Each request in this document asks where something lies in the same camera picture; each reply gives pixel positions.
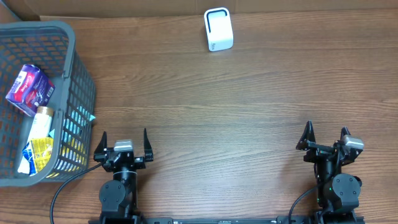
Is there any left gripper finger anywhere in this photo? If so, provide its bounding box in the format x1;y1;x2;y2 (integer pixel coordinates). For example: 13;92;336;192
144;129;153;156
94;131;107;154

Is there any white tube with gold cap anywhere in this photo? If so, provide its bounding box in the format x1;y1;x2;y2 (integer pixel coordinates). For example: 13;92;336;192
27;106;54;142

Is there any yellow blue snack packet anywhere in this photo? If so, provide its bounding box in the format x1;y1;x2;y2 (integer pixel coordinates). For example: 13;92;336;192
17;137;53;176

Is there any teal wet wipes pack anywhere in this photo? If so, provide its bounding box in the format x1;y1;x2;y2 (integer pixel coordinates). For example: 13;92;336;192
63;106;96;134

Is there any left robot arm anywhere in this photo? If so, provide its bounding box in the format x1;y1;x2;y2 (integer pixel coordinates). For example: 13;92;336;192
90;130;154;224

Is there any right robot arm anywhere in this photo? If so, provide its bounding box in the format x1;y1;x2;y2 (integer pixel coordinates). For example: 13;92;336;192
288;120;365;224

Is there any white barcode scanner stand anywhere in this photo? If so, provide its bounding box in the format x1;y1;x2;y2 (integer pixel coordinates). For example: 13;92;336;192
203;7;234;52

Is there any purple Carefree pad pack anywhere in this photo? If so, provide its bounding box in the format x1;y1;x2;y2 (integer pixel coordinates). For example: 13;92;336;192
6;64;55;117

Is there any grey plastic mesh basket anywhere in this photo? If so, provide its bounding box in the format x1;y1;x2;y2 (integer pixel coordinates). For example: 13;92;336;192
1;21;96;187

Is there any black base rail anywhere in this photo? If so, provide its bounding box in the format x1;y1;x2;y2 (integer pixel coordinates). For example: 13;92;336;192
106;215;366;224

